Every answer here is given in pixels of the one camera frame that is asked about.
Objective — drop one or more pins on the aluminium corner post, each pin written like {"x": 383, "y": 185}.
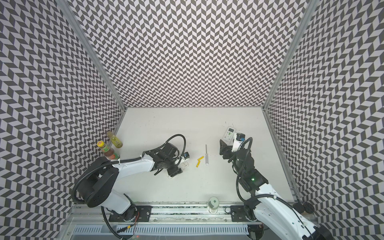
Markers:
{"x": 72, "y": 20}
{"x": 308, "y": 14}

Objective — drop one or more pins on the yellow-green drink bottle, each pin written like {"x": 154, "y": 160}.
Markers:
{"x": 114, "y": 139}

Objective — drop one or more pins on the aluminium left corner post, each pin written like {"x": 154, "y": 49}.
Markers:
{"x": 72, "y": 20}

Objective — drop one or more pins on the red tea bottle yellow cap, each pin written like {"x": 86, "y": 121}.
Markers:
{"x": 109, "y": 152}

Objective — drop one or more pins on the white air conditioner remote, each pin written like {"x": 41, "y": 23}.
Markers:
{"x": 183, "y": 163}

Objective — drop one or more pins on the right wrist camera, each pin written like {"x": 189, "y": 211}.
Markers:
{"x": 239, "y": 138}

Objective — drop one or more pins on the clear handle screwdriver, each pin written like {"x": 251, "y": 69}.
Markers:
{"x": 206, "y": 156}

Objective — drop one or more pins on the black round disc pair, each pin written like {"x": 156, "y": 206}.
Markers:
{"x": 304, "y": 207}

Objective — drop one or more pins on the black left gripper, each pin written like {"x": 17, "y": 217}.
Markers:
{"x": 175, "y": 171}

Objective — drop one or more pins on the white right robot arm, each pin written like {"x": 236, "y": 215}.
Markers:
{"x": 265, "y": 204}

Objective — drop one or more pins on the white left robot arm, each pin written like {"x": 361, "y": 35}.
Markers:
{"x": 96, "y": 186}

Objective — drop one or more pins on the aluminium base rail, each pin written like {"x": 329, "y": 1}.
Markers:
{"x": 162, "y": 213}

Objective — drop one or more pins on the aluminium right corner post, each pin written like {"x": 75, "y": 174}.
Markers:
{"x": 308, "y": 14}

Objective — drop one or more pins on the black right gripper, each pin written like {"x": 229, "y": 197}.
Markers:
{"x": 229, "y": 152}

